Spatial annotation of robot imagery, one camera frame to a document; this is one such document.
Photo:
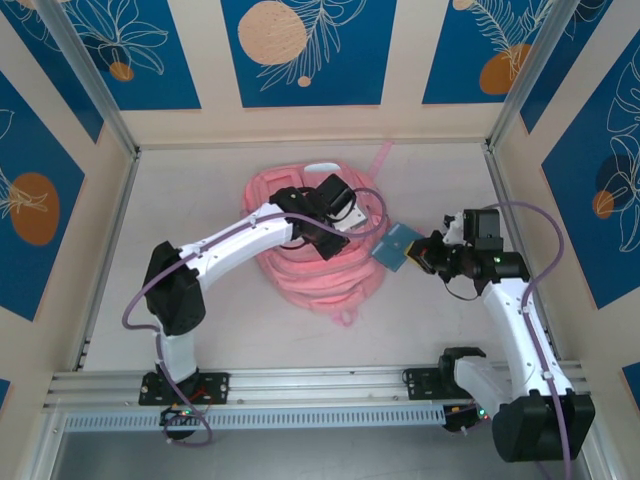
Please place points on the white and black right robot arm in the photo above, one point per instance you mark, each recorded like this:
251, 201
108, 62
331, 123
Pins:
510, 320

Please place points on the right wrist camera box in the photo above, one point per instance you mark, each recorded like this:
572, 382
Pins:
454, 230

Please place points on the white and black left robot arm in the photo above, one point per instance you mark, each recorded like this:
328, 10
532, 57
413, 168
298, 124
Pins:
230, 245

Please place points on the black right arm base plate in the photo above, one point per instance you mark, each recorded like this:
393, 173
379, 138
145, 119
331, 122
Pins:
420, 385

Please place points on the aluminium mounting rail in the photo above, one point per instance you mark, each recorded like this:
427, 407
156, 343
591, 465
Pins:
310, 382

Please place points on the aluminium frame post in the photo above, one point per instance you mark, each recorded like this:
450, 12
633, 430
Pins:
530, 70
95, 80

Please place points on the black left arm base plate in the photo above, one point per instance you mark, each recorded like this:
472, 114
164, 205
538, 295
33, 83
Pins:
215, 387

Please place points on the aluminium side rail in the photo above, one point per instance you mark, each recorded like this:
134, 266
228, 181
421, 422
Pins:
112, 225
507, 200

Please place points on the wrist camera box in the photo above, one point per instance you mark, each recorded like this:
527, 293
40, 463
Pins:
352, 220
454, 230

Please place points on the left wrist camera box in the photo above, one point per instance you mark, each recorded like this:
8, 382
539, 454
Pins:
352, 220

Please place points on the pink student backpack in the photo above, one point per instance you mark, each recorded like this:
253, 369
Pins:
320, 280

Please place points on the grey metal sheet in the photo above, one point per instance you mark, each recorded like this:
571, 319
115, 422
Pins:
310, 457

